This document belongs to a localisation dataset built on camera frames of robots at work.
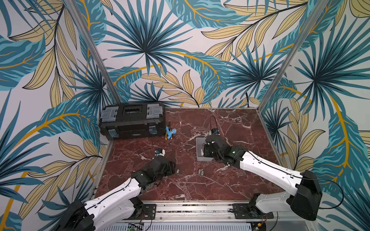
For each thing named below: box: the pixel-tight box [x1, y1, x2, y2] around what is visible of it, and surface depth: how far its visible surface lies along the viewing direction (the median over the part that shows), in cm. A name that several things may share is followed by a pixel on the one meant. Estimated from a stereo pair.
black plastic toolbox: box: [98, 102, 167, 141], surface depth 94 cm
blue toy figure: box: [164, 126, 177, 141], surface depth 102 cm
